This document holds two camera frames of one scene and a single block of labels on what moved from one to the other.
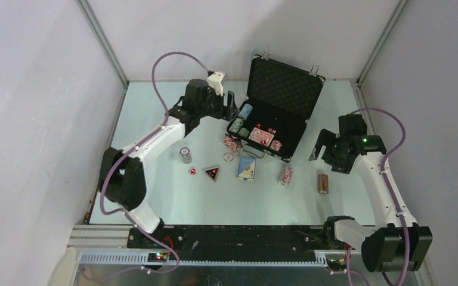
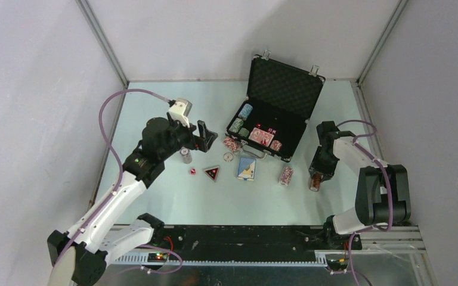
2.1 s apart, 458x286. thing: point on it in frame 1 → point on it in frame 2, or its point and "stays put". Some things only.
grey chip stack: [187, 157] stays put
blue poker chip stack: [245, 111] stays put
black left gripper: [227, 112] → [201, 143]
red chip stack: [231, 143] stays put
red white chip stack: [286, 176] stays put
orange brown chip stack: [323, 183] → [314, 182]
